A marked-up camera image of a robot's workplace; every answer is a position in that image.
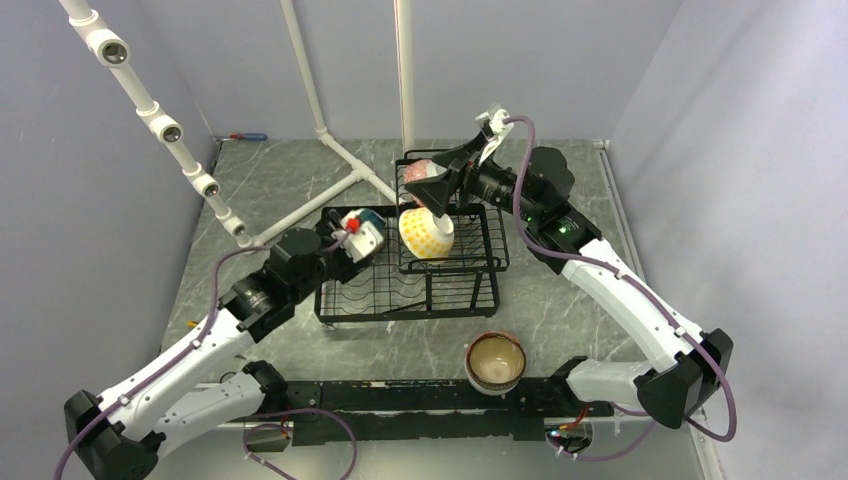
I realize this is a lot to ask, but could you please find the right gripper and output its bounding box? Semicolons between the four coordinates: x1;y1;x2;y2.
404;133;540;224

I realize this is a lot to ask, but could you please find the blue yellow patterned bowl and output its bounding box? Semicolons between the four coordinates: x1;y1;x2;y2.
398;207;455;263

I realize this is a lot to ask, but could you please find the red patterned bowl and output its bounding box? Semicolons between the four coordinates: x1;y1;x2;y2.
404;159;440;205

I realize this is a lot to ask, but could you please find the teal white bowl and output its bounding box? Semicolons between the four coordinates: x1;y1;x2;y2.
341;208;386;248

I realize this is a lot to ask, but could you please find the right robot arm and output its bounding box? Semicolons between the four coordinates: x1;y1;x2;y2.
403;135;733;428

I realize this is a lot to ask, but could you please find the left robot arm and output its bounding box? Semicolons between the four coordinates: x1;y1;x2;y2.
53;208;387;479

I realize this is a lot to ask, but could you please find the red blue screwdriver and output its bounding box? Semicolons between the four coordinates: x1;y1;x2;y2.
229;133;268;142

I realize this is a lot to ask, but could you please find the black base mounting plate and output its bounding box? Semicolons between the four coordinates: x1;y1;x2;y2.
242;377;613;446

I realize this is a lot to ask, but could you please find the brown glazed bowl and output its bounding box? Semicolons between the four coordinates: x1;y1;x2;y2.
464;330;527;396

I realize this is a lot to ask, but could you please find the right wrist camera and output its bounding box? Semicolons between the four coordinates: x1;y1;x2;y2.
475;103;513;164

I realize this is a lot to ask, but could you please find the black wire dish rack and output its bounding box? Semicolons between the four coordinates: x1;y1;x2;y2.
314;149;510;325

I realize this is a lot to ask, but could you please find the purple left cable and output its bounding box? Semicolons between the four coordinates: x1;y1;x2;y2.
52;231;359;480

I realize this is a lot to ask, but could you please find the purple cable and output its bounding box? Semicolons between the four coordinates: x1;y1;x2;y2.
52;231;359;480
503;115;738;464

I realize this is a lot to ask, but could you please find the white PVC pipe frame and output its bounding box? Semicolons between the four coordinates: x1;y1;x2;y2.
58;0;417;256

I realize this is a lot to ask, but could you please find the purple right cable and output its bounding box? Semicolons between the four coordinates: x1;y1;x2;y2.
503;115;738;464

